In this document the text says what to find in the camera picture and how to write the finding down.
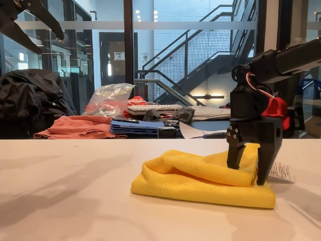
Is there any wall light bar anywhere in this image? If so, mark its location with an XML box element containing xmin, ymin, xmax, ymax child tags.
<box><xmin>194</xmin><ymin>93</ymin><xmax>225</xmax><ymax>100</ymax></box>

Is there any blue crate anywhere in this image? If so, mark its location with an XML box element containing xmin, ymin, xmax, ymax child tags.
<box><xmin>300</xmin><ymin>79</ymin><xmax>321</xmax><ymax>108</ymax></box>

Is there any beige folded cloth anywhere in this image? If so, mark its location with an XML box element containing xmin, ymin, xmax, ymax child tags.
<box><xmin>190</xmin><ymin>104</ymin><xmax>232</xmax><ymax>121</ymax></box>

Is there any black framed door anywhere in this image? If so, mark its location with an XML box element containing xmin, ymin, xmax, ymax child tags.
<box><xmin>99</xmin><ymin>32</ymin><xmax>138</xmax><ymax>86</ymax></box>

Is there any red bag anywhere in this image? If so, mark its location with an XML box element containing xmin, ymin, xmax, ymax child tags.
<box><xmin>262</xmin><ymin>96</ymin><xmax>291</xmax><ymax>136</ymax></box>

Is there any blue black screwdriver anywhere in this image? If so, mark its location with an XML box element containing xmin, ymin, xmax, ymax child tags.
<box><xmin>190</xmin><ymin>131</ymin><xmax>228</xmax><ymax>139</ymax></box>

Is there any cardboard box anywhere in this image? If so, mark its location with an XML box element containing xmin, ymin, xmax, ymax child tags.
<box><xmin>304</xmin><ymin>115</ymin><xmax>321</xmax><ymax>138</ymax></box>

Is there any clear plastic bag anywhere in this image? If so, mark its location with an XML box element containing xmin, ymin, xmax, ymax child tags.
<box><xmin>82</xmin><ymin>82</ymin><xmax>136</xmax><ymax>118</ymax></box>

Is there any black office chair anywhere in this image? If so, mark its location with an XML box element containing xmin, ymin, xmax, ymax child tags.
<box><xmin>239</xmin><ymin>63</ymin><xmax>306</xmax><ymax>138</ymax></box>

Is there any orange shirt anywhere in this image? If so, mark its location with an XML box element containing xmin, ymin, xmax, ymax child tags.
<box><xmin>33</xmin><ymin>114</ymin><xmax>128</xmax><ymax>139</ymax></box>

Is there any red cloth white print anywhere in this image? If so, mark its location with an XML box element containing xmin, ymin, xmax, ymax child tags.
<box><xmin>84</xmin><ymin>95</ymin><xmax>149</xmax><ymax>118</ymax></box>

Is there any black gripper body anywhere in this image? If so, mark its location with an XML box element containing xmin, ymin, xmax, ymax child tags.
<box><xmin>0</xmin><ymin>0</ymin><xmax>38</xmax><ymax>26</ymax></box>
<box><xmin>230</xmin><ymin>84</ymin><xmax>270</xmax><ymax>122</ymax></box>

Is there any white lined paper sheet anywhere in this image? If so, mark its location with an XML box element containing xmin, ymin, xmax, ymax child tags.
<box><xmin>180</xmin><ymin>122</ymin><xmax>229</xmax><ymax>139</ymax></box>

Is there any grey crumpled plastic bag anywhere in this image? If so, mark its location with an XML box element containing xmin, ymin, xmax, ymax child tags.
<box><xmin>177</xmin><ymin>106</ymin><xmax>196</xmax><ymax>123</ymax></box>

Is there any black jacket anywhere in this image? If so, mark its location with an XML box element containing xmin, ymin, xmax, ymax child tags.
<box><xmin>0</xmin><ymin>68</ymin><xmax>77</xmax><ymax>139</ymax></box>

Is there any arm wrist cable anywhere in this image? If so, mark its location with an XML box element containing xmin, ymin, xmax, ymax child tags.
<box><xmin>246</xmin><ymin>72</ymin><xmax>274</xmax><ymax>98</ymax></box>

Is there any white keyboard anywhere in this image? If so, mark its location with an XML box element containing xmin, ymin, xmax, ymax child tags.
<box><xmin>124</xmin><ymin>103</ymin><xmax>184</xmax><ymax>115</ymax></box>

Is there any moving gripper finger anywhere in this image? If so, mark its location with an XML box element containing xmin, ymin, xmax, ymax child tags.
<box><xmin>226</xmin><ymin>120</ymin><xmax>248</xmax><ymax>171</ymax></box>
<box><xmin>0</xmin><ymin>19</ymin><xmax>43</xmax><ymax>55</ymax></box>

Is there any yellow microfiber towel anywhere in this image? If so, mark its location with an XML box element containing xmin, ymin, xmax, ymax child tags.
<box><xmin>130</xmin><ymin>143</ymin><xmax>295</xmax><ymax>209</ymax></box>

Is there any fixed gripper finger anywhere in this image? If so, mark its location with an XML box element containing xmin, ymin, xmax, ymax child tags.
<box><xmin>25</xmin><ymin>0</ymin><xmax>65</xmax><ymax>41</ymax></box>
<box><xmin>256</xmin><ymin>117</ymin><xmax>283</xmax><ymax>186</ymax></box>

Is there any black metal staircase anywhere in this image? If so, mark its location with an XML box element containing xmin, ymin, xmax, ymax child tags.
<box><xmin>134</xmin><ymin>0</ymin><xmax>259</xmax><ymax>106</ymax></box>

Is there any dark crumpled plastic bag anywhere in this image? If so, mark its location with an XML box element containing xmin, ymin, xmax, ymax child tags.
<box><xmin>142</xmin><ymin>108</ymin><xmax>161</xmax><ymax>121</ymax></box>

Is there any small black box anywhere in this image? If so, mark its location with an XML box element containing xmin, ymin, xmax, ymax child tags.
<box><xmin>157</xmin><ymin>126</ymin><xmax>177</xmax><ymax>139</ymax></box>

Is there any blue folder stack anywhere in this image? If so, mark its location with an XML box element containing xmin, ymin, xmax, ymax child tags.
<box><xmin>109</xmin><ymin>118</ymin><xmax>183</xmax><ymax>134</ymax></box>

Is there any dark desk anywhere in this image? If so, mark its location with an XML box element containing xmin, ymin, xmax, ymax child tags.
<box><xmin>32</xmin><ymin>114</ymin><xmax>275</xmax><ymax>139</ymax></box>

